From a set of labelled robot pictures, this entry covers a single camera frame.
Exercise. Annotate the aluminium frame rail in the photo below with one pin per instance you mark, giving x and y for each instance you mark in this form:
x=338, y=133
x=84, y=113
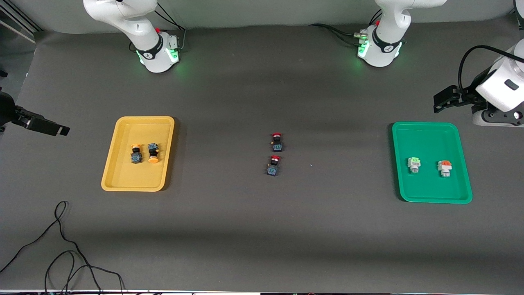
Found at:
x=20, y=22

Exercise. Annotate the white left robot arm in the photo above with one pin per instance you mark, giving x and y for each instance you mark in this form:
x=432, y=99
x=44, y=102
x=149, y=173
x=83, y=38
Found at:
x=385, y=53

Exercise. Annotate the yellow plastic tray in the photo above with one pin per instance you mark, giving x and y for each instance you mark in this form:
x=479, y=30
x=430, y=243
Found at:
x=131, y=176

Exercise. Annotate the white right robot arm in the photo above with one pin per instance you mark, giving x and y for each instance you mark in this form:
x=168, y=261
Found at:
x=153, y=55

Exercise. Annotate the white button orange cap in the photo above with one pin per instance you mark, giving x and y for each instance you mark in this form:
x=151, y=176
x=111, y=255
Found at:
x=445, y=167

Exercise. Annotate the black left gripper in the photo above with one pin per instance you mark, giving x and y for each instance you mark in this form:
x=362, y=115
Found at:
x=468, y=96

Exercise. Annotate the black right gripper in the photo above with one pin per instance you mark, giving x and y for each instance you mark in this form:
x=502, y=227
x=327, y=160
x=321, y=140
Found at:
x=9, y=111

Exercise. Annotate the white button green cap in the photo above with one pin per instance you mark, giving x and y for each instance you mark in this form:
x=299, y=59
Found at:
x=414, y=164

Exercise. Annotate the dark grey table mat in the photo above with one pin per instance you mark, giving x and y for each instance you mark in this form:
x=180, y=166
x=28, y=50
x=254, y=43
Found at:
x=262, y=229

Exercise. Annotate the red mushroom push button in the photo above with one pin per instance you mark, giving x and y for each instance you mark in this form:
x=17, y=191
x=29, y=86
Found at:
x=277, y=144
x=273, y=168

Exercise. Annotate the yellow mushroom push button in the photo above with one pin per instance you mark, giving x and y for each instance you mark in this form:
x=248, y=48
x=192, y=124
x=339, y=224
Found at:
x=136, y=156
x=153, y=153

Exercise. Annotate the green plastic tray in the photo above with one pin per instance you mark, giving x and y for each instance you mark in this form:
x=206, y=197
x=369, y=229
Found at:
x=428, y=180

